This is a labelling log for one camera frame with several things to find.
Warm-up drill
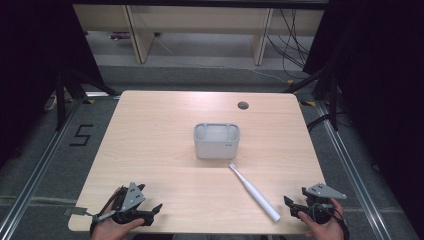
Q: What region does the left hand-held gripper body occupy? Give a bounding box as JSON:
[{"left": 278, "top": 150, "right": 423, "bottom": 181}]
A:
[{"left": 110, "top": 181, "right": 156, "bottom": 227}]

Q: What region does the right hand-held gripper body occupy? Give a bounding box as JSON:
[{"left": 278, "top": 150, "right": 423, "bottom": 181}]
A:
[{"left": 301, "top": 182, "right": 348, "bottom": 225}]

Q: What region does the white electric toothbrush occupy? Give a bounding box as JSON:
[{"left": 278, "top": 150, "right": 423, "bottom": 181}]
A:
[{"left": 228, "top": 162, "right": 282, "bottom": 223}]

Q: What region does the grey plastic holder box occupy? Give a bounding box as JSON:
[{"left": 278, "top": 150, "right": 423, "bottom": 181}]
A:
[{"left": 193, "top": 122, "right": 241, "bottom": 160}]

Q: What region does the person's right hand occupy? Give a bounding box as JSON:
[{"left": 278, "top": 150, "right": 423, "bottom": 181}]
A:
[{"left": 297, "top": 197, "right": 346, "bottom": 240}]

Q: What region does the person's left hand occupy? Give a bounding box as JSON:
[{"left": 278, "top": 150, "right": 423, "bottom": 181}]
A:
[{"left": 90, "top": 187, "right": 146, "bottom": 240}]

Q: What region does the grey tape piece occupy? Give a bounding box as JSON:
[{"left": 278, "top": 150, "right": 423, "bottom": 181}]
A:
[{"left": 64, "top": 206, "right": 89, "bottom": 217}]

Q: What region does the black metal stand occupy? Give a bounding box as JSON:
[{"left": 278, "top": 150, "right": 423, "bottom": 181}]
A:
[
  {"left": 53, "top": 66, "right": 122, "bottom": 132},
  {"left": 282, "top": 64, "right": 342, "bottom": 132}
]

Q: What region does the black curtain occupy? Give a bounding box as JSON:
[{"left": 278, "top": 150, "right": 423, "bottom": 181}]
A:
[
  {"left": 0, "top": 0, "right": 105, "bottom": 169},
  {"left": 302, "top": 0, "right": 424, "bottom": 231}
]

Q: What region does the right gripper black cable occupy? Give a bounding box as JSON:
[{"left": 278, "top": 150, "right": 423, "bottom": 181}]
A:
[{"left": 308, "top": 202, "right": 350, "bottom": 240}]

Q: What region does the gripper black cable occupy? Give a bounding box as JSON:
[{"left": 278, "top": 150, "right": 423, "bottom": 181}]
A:
[
  {"left": 308, "top": 202, "right": 350, "bottom": 240},
  {"left": 88, "top": 191, "right": 125, "bottom": 235}
]

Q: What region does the metal floor rail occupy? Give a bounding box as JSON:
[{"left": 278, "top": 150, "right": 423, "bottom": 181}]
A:
[
  {"left": 0, "top": 96, "right": 85, "bottom": 240},
  {"left": 315, "top": 100, "right": 395, "bottom": 240}
]

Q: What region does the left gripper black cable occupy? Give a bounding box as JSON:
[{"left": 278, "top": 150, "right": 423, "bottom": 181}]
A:
[{"left": 88, "top": 191, "right": 125, "bottom": 235}]

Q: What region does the thick black floor cable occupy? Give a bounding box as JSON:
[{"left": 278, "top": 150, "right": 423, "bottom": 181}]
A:
[{"left": 305, "top": 112, "right": 334, "bottom": 133}]

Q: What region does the white coiled cable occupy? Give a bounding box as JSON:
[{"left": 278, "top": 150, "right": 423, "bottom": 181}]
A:
[{"left": 43, "top": 94, "right": 73, "bottom": 112}]

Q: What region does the thin white floor cable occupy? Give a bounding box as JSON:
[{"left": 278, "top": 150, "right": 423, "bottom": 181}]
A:
[{"left": 152, "top": 33, "right": 292, "bottom": 85}]

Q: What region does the bundle of black cables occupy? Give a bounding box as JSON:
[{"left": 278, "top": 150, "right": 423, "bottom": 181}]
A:
[{"left": 266, "top": 8, "right": 315, "bottom": 80}]

